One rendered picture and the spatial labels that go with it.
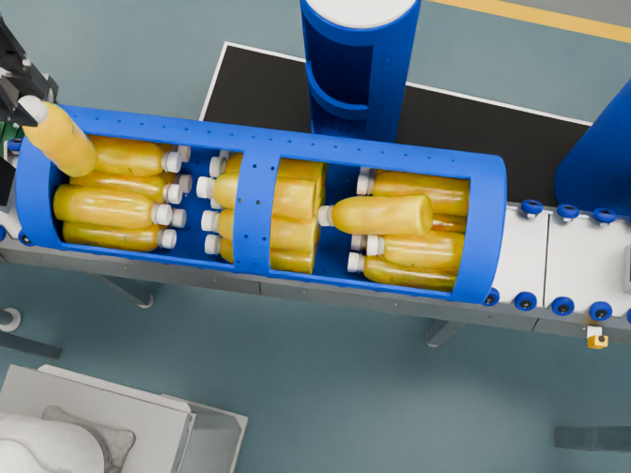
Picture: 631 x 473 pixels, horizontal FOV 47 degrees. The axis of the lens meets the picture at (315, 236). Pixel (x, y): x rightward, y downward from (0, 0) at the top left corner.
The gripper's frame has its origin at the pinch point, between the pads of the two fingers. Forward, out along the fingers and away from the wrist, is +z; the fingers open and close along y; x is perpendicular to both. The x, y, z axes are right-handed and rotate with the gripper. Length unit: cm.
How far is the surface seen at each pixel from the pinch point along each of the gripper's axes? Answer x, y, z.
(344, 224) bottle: -48, -3, 34
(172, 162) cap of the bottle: -13.6, 5.0, 34.3
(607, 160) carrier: -114, 39, 90
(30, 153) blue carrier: 9.4, 0.3, 24.7
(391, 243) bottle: -57, -6, 34
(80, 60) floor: 62, 80, 148
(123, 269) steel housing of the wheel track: 0, -12, 61
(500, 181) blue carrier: -74, 6, 26
